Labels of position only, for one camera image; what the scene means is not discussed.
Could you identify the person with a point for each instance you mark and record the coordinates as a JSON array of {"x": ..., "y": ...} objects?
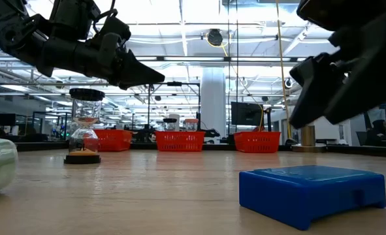
[{"x": 379, "y": 134}]

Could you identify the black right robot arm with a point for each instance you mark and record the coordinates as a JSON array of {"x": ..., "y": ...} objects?
[{"x": 349, "y": 13}]

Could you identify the small black monitor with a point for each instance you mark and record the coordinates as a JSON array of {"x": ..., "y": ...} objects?
[{"x": 3, "y": 119}]

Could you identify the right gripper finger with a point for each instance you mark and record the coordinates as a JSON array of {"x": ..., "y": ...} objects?
[
  {"x": 313, "y": 88},
  {"x": 369, "y": 98}
]

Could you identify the blue sand hourglass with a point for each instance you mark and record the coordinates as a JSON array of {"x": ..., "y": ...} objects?
[{"x": 169, "y": 120}]

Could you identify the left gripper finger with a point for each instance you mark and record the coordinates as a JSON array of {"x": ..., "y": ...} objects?
[
  {"x": 130, "y": 80},
  {"x": 137, "y": 65}
]

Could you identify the white round pillar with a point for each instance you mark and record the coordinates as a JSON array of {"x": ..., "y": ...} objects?
[{"x": 213, "y": 98}]

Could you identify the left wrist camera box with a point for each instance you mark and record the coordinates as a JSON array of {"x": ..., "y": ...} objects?
[{"x": 75, "y": 18}]

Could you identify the black background rig frame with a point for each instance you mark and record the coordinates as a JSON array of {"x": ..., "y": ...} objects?
[{"x": 174, "y": 84}]

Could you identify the white mushroom table lamp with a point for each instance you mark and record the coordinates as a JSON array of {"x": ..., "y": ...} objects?
[{"x": 307, "y": 135}]

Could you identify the black aluminium rig frame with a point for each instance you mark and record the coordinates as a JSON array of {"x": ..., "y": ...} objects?
[{"x": 359, "y": 150}]

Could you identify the blue plastic box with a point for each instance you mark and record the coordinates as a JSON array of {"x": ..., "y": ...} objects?
[{"x": 310, "y": 196}]

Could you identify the pink sand hourglass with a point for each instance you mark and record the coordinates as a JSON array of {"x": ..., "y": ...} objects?
[{"x": 191, "y": 121}]

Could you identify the black background robot arm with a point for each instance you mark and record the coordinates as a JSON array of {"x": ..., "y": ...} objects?
[{"x": 212, "y": 133}]

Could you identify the red plastic basket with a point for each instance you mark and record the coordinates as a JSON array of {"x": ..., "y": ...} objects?
[
  {"x": 114, "y": 140},
  {"x": 179, "y": 142},
  {"x": 257, "y": 142}
]

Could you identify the orange sand hourglass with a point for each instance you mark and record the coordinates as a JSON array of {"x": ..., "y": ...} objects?
[{"x": 86, "y": 94}]

